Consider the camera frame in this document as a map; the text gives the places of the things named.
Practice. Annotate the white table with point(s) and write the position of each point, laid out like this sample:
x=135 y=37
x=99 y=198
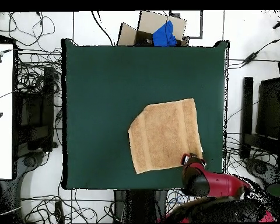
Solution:
x=1 y=105

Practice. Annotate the brown cardboard box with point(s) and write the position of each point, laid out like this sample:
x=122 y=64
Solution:
x=149 y=23

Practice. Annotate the black power adapter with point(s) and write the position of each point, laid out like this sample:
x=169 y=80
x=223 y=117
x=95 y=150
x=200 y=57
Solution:
x=250 y=57

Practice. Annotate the dark green table cloth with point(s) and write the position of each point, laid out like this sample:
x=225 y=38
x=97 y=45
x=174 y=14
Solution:
x=107 y=93

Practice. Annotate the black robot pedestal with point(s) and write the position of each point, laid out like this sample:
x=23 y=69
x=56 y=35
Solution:
x=140 y=207

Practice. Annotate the black power strip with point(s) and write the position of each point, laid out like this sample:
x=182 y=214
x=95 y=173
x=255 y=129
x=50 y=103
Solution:
x=59 y=211

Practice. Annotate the black equipment rack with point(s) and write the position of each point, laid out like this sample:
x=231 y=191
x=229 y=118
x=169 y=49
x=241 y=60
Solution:
x=47 y=93

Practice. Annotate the tan terry towel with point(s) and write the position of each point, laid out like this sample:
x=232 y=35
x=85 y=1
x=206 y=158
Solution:
x=163 y=135

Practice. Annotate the dark grey stand base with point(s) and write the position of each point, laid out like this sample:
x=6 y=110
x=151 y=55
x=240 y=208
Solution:
x=260 y=168
x=29 y=161

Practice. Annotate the long black bar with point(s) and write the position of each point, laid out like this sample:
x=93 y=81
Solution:
x=246 y=105

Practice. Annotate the black square case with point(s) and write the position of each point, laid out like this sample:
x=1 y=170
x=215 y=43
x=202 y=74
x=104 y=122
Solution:
x=269 y=109

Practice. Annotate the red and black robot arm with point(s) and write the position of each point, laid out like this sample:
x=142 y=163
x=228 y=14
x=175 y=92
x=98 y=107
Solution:
x=219 y=184

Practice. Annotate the blue cloth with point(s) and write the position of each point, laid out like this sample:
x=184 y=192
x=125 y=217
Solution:
x=164 y=35

